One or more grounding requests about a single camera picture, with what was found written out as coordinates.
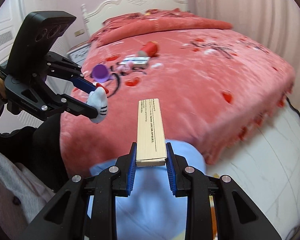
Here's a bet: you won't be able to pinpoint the white plush toy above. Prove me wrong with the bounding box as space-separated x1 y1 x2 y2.
86 83 109 124

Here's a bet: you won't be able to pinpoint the white nightstand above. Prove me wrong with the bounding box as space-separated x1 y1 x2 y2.
66 42 92 64

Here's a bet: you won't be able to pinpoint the white carved headboard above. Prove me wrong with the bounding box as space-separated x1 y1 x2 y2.
81 0 189 39

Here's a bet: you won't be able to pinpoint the folded pink quilt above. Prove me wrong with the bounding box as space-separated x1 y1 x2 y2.
97 9 233 47

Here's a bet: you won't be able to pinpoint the red cup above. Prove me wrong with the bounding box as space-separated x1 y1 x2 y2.
137 41 159 58

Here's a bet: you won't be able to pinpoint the person's grey fleece coat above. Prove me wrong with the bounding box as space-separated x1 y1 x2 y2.
0 147 56 227

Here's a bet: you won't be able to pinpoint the white and blue medicine box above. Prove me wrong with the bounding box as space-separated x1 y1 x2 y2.
120 56 151 68

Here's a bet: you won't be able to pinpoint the light blue plastic bag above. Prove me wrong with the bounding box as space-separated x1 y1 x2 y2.
85 140 207 240

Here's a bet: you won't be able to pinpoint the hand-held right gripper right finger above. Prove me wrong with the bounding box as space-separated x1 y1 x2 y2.
166 142 283 240

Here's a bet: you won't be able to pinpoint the black floor cable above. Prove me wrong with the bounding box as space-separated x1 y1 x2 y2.
281 89 300 132

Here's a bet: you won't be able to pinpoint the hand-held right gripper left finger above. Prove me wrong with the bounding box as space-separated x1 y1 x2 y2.
31 142 138 240

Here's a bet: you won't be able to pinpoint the white wardrobe door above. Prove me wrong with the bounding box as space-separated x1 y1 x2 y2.
0 0 58 64

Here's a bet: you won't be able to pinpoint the person's black trousers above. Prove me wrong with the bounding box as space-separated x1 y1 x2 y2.
0 115 73 193

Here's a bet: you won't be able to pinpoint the bed with pink heart blanket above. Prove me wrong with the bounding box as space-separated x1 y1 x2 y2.
60 7 297 178

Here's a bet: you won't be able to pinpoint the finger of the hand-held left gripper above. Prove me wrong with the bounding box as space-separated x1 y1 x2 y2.
43 94 100 120
43 51 98 95

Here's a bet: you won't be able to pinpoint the tan long cardboard box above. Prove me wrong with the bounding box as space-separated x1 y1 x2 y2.
136 98 167 168

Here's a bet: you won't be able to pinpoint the cream pleated curtain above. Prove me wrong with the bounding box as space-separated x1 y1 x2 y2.
190 0 300 87

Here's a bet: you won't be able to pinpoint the purple cup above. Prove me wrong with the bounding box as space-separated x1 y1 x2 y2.
91 64 111 84

